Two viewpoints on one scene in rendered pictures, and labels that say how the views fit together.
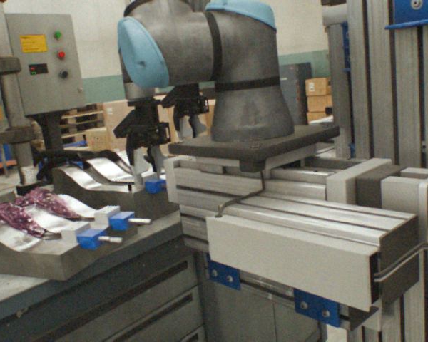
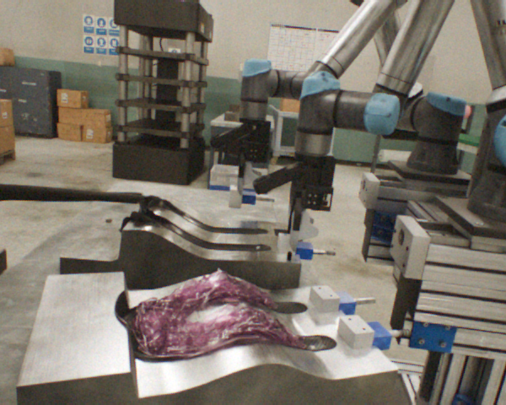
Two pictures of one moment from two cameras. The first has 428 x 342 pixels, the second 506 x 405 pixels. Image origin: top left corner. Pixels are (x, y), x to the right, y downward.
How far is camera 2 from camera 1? 1.07 m
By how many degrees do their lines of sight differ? 44
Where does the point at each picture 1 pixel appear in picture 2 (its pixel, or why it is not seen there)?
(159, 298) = not seen: hidden behind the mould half
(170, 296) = not seen: hidden behind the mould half
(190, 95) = (261, 139)
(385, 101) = not seen: outside the picture
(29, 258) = (349, 385)
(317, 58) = (68, 69)
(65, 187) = (151, 255)
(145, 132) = (324, 193)
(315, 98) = (67, 110)
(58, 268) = (388, 387)
